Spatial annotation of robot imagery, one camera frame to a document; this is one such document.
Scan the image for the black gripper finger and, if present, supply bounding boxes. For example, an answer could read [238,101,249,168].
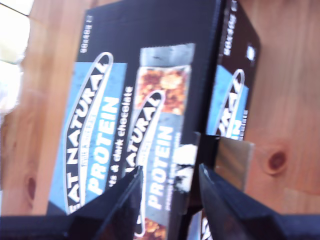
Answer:
[67,165,145,240]
[198,163,276,240]

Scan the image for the black blue snackbar carton box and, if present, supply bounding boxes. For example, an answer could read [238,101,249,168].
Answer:
[47,0,262,240]

